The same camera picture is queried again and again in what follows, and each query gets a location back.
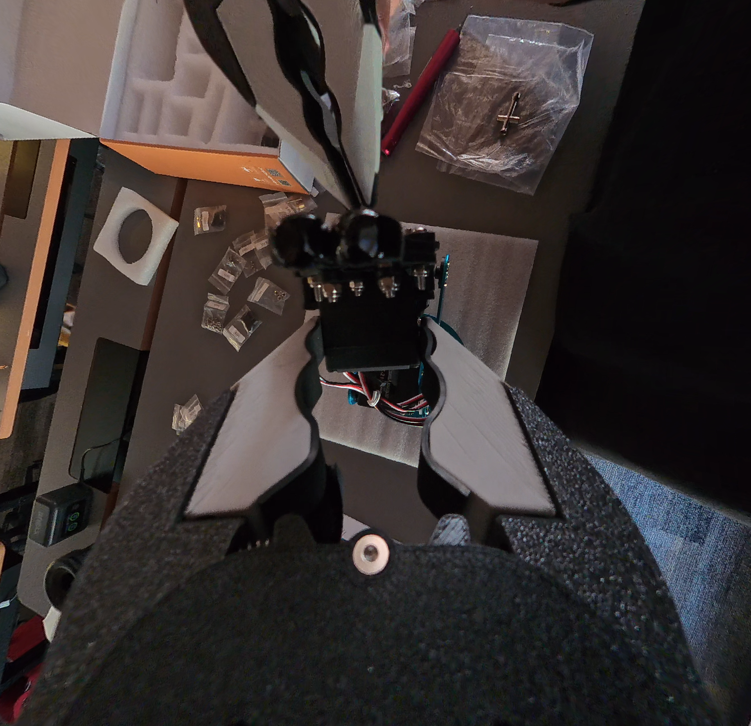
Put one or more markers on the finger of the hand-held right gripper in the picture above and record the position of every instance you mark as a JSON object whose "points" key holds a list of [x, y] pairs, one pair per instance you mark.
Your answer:
{"points": [[270, 63], [352, 45]]}

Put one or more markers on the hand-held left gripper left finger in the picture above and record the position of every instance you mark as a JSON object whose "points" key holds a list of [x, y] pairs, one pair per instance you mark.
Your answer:
{"points": [[246, 444]]}

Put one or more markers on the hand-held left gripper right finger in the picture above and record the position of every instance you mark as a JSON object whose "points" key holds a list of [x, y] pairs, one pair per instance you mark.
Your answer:
{"points": [[487, 444]]}

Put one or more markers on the blue toy robot arm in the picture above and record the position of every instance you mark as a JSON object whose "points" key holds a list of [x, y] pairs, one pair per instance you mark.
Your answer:
{"points": [[364, 327]]}

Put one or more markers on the grey desk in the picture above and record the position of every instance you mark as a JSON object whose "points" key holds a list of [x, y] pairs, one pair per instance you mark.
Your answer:
{"points": [[410, 209]]}

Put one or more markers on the wood-edged background desk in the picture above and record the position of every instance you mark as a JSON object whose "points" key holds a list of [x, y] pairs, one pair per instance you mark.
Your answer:
{"points": [[35, 239]]}

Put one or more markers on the crumpled clear plastic bag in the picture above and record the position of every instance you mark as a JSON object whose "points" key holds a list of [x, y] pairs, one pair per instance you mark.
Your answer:
{"points": [[399, 33]]}

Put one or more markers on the red metal cylinder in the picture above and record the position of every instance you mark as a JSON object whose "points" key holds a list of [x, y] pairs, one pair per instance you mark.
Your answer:
{"points": [[416, 98]]}

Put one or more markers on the pile of small screw bags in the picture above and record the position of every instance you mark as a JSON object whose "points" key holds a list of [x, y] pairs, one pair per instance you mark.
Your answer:
{"points": [[246, 321]]}

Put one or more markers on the orange white cardboard box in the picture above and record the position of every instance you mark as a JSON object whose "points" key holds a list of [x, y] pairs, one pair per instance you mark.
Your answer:
{"points": [[58, 51]]}

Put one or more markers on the clear bag with metal part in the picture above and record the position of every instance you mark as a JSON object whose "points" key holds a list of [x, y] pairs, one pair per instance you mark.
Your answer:
{"points": [[504, 104]]}

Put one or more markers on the black power box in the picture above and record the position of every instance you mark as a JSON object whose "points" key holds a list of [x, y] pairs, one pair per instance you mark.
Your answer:
{"points": [[58, 515]]}

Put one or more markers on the black ribbed cylinder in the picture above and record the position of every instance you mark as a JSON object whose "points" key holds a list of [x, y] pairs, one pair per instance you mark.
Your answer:
{"points": [[61, 579]]}

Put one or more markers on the person's blue jeans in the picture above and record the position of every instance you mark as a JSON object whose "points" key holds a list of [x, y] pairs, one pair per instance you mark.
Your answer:
{"points": [[692, 561]]}

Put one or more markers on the person's black shirt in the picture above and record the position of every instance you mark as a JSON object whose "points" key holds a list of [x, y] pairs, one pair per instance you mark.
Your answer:
{"points": [[675, 239]]}

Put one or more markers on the white foam frame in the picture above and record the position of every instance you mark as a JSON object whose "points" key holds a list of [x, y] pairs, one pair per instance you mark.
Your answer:
{"points": [[111, 239]]}

